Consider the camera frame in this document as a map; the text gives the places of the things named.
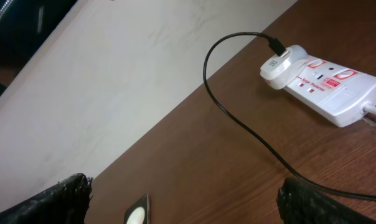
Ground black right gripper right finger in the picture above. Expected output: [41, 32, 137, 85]
[276, 177, 376, 224]

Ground black usb charging cable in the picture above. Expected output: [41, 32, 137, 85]
[202, 32, 376, 205]

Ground white usb charger plug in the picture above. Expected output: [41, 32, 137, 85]
[260, 45, 308, 90]

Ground white power strip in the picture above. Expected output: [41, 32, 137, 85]
[284, 56, 376, 128]

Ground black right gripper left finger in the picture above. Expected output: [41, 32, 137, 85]
[0, 173, 93, 224]

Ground black smartphone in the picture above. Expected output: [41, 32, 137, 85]
[123, 194, 150, 224]

